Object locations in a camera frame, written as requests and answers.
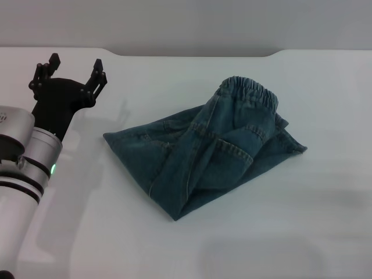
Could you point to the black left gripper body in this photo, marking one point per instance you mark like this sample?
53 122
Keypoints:
58 101

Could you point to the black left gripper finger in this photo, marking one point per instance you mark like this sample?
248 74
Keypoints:
97 82
46 71

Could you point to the blue denim shorts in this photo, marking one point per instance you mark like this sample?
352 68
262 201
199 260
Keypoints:
209 151

